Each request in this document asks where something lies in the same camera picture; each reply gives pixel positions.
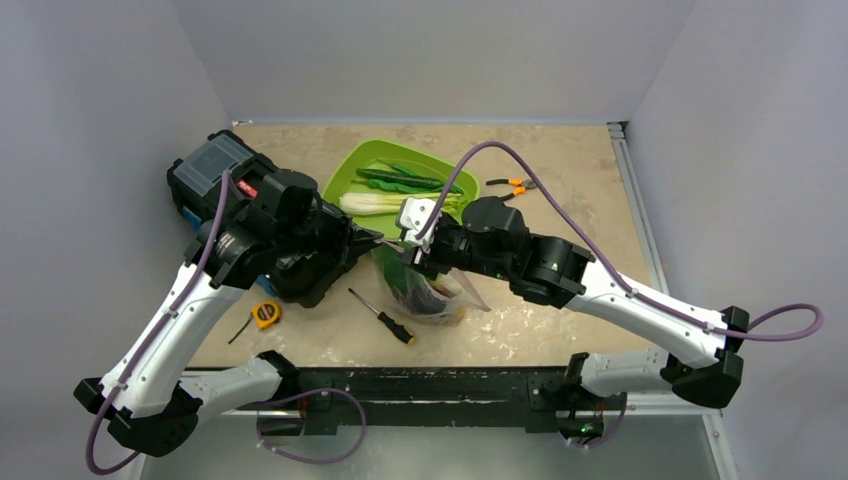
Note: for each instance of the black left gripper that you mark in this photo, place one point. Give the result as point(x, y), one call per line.
point(345, 236)

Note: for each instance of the purple eggplant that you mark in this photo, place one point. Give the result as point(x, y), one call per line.
point(422, 302)

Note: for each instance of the clear zip top bag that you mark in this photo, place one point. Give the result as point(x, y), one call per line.
point(454, 287)

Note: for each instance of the green bok choy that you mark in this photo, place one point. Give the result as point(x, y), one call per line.
point(398, 278)

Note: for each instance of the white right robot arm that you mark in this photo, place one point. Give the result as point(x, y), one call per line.
point(695, 353)

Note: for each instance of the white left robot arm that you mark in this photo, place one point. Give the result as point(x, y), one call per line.
point(144, 401)

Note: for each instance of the white napa cabbage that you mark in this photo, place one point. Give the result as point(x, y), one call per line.
point(369, 204)

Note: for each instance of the green chili pepper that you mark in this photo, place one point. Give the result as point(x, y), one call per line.
point(398, 188)

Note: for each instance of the orange black pliers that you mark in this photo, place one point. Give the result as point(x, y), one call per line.
point(519, 186)

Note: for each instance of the black toolbox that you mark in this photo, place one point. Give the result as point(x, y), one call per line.
point(223, 155)

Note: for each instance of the dark green cucumber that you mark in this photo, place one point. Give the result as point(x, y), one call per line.
point(399, 178)

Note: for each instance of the green plastic tray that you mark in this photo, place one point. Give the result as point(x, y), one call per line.
point(382, 154)

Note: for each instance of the black yellow screwdriver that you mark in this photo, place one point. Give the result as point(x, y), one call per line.
point(399, 331)

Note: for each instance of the yellow tape measure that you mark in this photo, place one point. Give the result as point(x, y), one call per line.
point(263, 315)

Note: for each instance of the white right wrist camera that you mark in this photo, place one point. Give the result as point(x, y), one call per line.
point(412, 220)

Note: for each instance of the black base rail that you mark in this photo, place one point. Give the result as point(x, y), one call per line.
point(534, 399)

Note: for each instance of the aluminium frame rail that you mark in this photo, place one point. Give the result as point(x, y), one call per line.
point(663, 404)

